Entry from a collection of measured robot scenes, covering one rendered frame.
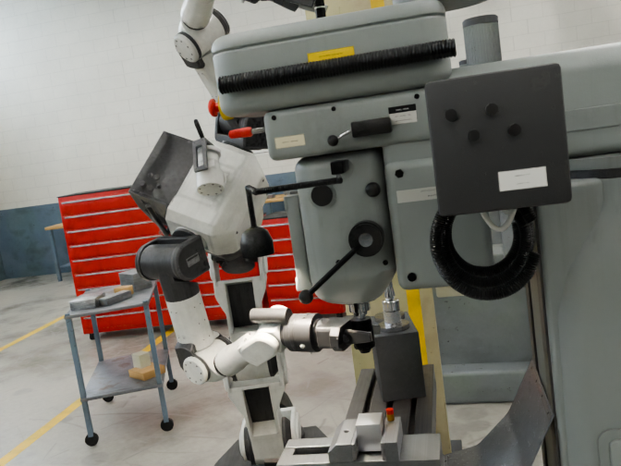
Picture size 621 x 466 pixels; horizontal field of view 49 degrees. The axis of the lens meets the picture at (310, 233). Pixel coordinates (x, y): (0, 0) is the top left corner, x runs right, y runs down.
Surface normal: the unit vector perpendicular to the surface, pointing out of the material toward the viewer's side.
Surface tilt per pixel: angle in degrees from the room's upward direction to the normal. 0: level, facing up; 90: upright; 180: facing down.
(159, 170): 57
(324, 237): 90
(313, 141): 90
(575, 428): 88
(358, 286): 118
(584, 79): 90
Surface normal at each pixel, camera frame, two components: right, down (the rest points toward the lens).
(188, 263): 0.84, -0.04
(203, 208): -0.07, -0.41
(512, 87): -0.18, 0.16
